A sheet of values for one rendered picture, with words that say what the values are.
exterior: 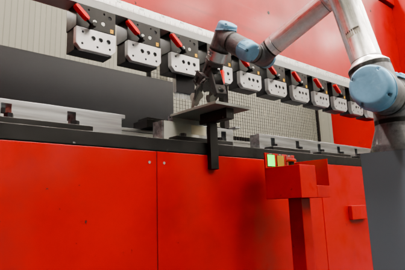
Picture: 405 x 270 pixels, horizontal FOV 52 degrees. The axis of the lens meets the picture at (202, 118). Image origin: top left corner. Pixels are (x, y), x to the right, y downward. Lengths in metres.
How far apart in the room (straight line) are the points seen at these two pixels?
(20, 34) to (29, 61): 2.93
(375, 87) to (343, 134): 2.55
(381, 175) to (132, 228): 0.75
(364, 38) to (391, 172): 0.38
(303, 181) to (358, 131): 2.13
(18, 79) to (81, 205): 0.85
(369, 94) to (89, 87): 1.34
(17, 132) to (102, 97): 0.94
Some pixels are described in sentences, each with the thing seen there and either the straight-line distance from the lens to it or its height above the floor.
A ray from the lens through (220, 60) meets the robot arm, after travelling 1.55.
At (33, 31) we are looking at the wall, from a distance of 5.02.
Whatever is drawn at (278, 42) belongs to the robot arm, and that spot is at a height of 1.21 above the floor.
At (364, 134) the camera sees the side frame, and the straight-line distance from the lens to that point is 3.62.
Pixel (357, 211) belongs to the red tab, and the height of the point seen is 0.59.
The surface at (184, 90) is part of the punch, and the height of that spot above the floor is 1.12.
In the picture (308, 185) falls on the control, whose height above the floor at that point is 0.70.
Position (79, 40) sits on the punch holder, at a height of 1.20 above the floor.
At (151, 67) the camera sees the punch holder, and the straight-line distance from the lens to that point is 1.62.
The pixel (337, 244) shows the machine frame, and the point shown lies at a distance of 2.20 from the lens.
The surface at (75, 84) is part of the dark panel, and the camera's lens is 2.04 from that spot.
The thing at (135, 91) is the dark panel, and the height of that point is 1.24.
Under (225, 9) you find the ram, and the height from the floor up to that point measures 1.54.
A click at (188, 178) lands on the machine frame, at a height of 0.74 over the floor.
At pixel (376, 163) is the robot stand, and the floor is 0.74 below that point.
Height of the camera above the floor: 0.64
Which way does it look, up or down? 12 degrees up
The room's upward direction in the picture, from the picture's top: 2 degrees counter-clockwise
